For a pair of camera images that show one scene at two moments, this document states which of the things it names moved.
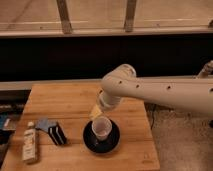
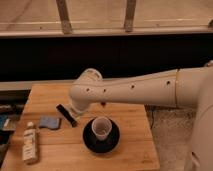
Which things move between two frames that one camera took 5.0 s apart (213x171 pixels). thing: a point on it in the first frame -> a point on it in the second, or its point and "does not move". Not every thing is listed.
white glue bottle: x=29 y=143 does not move
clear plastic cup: x=102 y=127 does not move
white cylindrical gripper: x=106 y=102 -> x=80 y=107
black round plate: x=95 y=145 does not move
